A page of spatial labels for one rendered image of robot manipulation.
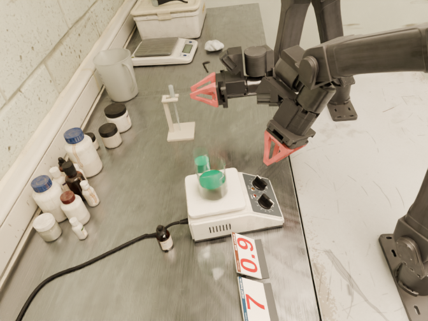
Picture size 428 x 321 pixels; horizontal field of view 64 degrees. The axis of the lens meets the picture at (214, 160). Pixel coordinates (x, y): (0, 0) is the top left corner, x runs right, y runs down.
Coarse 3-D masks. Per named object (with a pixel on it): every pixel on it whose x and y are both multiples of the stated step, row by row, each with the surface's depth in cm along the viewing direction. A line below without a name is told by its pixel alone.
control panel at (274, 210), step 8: (248, 176) 79; (248, 184) 77; (248, 192) 75; (256, 192) 76; (264, 192) 77; (272, 192) 78; (256, 200) 74; (272, 200) 76; (256, 208) 72; (272, 208) 74; (280, 216) 73
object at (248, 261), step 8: (240, 240) 70; (248, 240) 71; (240, 248) 68; (248, 248) 70; (240, 256) 67; (248, 256) 68; (240, 264) 65; (248, 264) 66; (256, 264) 68; (248, 272) 65; (256, 272) 66
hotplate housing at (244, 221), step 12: (240, 180) 77; (216, 216) 70; (228, 216) 70; (240, 216) 70; (252, 216) 70; (264, 216) 72; (192, 228) 70; (204, 228) 71; (216, 228) 71; (228, 228) 72; (240, 228) 72; (252, 228) 73; (264, 228) 74; (204, 240) 74
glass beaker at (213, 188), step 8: (200, 160) 69; (208, 160) 70; (216, 160) 70; (224, 160) 68; (200, 168) 70; (208, 168) 72; (216, 168) 72; (224, 168) 67; (200, 176) 65; (208, 176) 65; (216, 176) 66; (224, 176) 68; (200, 184) 68; (208, 184) 67; (216, 184) 67; (224, 184) 69; (200, 192) 71; (208, 192) 68; (216, 192) 68; (224, 192) 70; (208, 200) 70; (216, 200) 70
